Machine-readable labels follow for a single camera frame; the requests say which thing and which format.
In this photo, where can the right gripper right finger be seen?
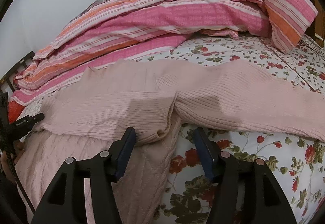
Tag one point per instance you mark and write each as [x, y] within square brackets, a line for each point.
[250, 185]

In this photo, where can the left hand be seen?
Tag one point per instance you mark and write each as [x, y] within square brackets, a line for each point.
[5, 159]

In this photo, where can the dark wooden headboard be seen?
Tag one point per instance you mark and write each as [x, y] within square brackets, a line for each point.
[6, 79]

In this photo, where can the pink orange striped quilt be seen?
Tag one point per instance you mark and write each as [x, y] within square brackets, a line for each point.
[118, 24]

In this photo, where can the pink knitted sweater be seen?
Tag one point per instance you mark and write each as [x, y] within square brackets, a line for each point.
[156, 98]

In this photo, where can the red pillow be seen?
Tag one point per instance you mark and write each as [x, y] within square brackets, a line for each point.
[14, 111]

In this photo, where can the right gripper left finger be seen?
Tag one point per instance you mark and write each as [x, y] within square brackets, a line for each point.
[64, 198]

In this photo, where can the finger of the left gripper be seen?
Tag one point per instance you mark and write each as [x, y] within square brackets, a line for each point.
[37, 118]

